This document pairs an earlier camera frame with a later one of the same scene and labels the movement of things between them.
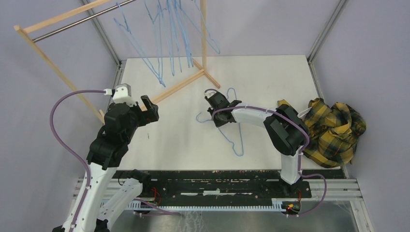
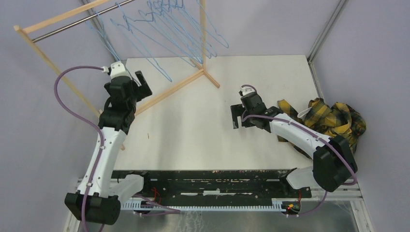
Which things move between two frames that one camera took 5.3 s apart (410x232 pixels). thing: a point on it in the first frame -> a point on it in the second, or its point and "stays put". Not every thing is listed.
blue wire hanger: [170, 36] -> [177, 26]
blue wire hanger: [227, 95] -> [101, 24]
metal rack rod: [101, 13] stays put
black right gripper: [219, 123] -> [238, 109]
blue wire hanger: [178, 6] -> [180, 15]
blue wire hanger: [172, 50] -> [167, 27]
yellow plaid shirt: [333, 132] stays put
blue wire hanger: [153, 29] -> [161, 35]
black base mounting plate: [227, 185] stays put
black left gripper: [147, 115] -> [142, 90]
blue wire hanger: [207, 29] -> [193, 9]
